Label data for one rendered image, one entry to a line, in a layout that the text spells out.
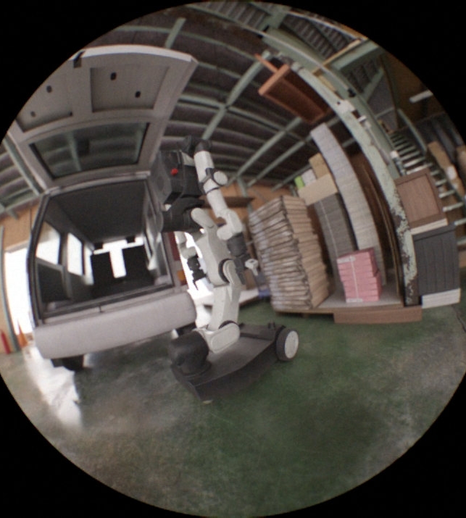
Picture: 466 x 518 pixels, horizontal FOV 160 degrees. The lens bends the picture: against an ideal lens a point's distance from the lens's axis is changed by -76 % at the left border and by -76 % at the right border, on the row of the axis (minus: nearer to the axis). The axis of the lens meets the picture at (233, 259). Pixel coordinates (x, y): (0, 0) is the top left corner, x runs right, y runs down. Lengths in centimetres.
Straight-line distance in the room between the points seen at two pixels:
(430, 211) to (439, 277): 41
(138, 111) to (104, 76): 40
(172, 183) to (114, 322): 94
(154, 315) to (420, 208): 189
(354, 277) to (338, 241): 49
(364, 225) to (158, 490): 202
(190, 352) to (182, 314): 50
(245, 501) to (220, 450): 24
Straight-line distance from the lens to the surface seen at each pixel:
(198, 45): 237
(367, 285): 136
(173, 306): 123
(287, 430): 72
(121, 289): 316
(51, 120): 148
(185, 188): 94
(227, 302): 93
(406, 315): 124
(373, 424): 72
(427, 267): 132
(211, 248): 92
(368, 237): 165
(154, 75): 118
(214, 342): 84
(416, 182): 131
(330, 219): 174
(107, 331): 125
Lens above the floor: 62
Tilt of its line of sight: 3 degrees up
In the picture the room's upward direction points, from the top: 15 degrees counter-clockwise
